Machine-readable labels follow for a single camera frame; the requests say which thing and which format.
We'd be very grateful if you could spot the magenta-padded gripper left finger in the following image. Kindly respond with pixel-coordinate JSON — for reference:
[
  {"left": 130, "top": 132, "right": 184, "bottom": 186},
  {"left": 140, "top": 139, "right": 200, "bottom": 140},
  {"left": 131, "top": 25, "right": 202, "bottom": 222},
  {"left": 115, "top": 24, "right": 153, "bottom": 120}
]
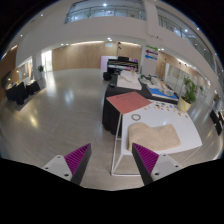
[{"left": 42, "top": 143, "right": 93, "bottom": 186}]

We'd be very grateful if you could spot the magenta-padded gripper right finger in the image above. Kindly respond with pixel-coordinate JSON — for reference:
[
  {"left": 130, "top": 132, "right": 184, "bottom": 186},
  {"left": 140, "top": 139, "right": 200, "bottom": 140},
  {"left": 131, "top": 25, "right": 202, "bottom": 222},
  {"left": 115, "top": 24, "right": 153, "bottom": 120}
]
[{"left": 131, "top": 142, "right": 184, "bottom": 187}]

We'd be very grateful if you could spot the beige knitted towel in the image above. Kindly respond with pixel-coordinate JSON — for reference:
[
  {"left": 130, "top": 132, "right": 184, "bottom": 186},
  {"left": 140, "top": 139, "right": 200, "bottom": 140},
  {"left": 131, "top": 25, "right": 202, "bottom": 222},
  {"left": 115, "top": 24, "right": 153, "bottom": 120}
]
[{"left": 127, "top": 122, "right": 182, "bottom": 153}]

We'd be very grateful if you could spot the black draped display table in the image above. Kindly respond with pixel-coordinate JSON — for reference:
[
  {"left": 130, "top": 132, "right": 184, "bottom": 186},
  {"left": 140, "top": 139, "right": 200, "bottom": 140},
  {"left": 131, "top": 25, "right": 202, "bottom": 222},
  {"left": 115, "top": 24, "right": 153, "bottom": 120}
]
[{"left": 102, "top": 74, "right": 179, "bottom": 136}]

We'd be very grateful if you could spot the salmon pink flat board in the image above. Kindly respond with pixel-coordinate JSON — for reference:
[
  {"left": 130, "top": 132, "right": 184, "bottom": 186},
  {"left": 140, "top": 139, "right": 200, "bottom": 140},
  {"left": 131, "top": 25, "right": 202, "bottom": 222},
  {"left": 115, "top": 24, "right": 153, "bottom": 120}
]
[{"left": 105, "top": 91, "right": 154, "bottom": 115}]

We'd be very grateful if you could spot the potted plant in striped pot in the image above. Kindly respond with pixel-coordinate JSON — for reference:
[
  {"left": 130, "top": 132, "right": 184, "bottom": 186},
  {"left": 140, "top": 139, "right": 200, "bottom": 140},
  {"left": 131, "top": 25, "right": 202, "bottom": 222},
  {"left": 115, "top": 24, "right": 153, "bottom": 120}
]
[{"left": 177, "top": 76, "right": 198, "bottom": 113}]

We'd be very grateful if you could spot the blue base architectural model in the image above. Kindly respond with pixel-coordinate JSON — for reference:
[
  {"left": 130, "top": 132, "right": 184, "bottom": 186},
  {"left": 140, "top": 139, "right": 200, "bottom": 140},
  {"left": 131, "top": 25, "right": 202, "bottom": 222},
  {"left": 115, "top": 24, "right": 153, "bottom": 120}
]
[{"left": 146, "top": 84, "right": 179, "bottom": 101}]

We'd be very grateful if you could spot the white architectural model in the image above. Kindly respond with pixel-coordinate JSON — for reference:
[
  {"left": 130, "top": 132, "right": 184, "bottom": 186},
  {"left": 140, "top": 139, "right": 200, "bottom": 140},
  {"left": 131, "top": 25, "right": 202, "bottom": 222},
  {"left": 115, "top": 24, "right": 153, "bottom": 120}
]
[{"left": 116, "top": 69, "right": 143, "bottom": 91}]

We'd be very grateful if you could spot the black chairs group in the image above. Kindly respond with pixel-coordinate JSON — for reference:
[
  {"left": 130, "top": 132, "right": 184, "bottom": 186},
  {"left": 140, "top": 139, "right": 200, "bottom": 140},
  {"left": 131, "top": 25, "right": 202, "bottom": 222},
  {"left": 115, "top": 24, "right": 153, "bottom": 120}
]
[
  {"left": 209, "top": 108, "right": 224, "bottom": 136},
  {"left": 5, "top": 79, "right": 41, "bottom": 106}
]

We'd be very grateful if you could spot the small potted floor plant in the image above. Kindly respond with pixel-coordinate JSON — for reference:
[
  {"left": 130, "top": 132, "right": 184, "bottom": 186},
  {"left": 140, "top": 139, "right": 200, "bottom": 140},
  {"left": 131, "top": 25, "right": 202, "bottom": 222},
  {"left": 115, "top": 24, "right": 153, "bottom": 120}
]
[{"left": 37, "top": 64, "right": 45, "bottom": 79}]

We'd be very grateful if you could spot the black digital piano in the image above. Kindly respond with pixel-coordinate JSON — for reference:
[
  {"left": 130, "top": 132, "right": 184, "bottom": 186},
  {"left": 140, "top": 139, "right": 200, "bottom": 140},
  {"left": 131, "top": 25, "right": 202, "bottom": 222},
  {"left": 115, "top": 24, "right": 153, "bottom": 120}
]
[{"left": 106, "top": 56, "right": 139, "bottom": 76}]

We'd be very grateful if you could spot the purple lit display screen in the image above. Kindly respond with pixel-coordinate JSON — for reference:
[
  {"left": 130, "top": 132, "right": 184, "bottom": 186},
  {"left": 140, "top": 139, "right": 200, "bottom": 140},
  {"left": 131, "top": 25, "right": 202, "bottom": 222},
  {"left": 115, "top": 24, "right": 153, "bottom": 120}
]
[{"left": 100, "top": 55, "right": 119, "bottom": 73}]

